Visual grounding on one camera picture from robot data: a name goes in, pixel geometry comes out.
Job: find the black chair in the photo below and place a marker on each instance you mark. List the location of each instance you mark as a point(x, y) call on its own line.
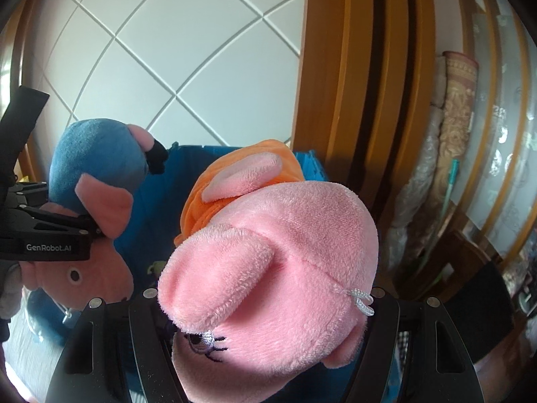
point(491, 302)

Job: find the teal stick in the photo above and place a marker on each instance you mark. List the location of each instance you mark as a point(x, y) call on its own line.
point(452, 178)

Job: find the wooden door frame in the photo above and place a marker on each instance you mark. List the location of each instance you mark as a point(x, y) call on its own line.
point(360, 71)

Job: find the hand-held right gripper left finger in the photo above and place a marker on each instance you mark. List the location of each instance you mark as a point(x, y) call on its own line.
point(149, 302)

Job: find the pink pig plush orange dress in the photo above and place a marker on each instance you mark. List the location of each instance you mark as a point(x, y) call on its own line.
point(272, 239)

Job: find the blue plastic storage crate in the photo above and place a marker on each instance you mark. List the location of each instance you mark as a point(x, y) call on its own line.
point(155, 201)

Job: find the plastic wrapped roll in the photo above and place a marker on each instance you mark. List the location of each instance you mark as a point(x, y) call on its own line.
point(413, 197)

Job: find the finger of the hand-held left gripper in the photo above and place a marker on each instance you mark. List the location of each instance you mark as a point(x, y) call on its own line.
point(63, 222)

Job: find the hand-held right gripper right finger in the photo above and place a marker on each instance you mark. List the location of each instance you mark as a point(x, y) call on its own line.
point(379, 315)

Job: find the green one-eyed monster plush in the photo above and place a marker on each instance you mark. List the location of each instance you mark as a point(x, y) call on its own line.
point(156, 268)

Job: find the frosted glass door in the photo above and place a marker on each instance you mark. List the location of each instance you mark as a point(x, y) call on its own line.
point(503, 113)

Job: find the person's left hand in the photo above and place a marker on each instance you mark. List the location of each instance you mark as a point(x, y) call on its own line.
point(10, 285)

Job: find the pink pig plush blue shirt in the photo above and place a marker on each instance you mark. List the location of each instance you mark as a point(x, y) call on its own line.
point(100, 155)

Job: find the rolled patterned carpet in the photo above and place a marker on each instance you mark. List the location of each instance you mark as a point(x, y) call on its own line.
point(457, 113)

